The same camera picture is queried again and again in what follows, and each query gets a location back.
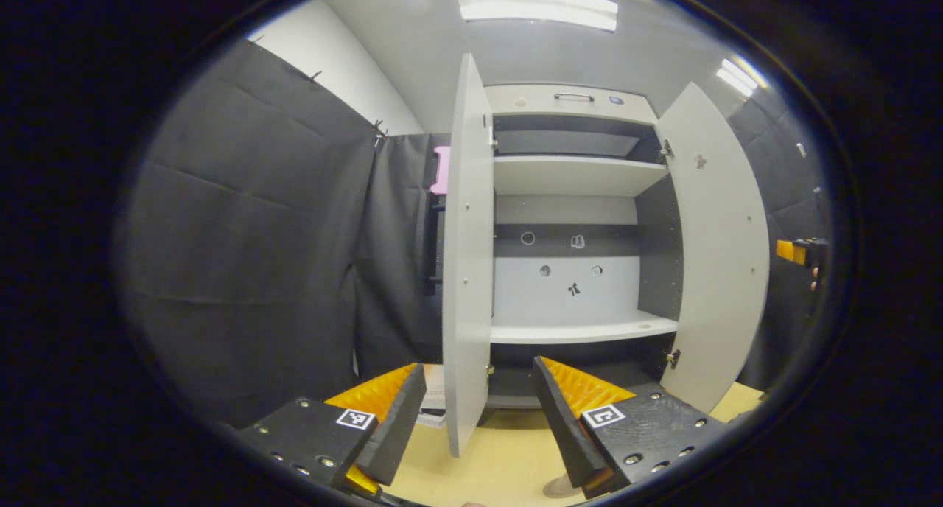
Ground small ceiling light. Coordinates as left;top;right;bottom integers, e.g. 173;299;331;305
718;57;767;99

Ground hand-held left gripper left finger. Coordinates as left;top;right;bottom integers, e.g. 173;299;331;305
239;362;428;497

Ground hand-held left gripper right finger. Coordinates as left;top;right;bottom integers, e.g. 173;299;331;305
532;356;730;500

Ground grey cabinet door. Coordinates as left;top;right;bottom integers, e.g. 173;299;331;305
654;82;771;414
442;52;496;458

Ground large ceiling light panel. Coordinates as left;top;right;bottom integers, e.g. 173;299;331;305
452;0;620;32

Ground grey cabinet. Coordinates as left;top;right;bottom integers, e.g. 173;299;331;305
483;83;686;410

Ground black backdrop cloth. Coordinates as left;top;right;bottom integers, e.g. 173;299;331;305
118;39;833;427

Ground black left door handle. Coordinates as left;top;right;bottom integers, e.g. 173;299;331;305
427;197;446;283

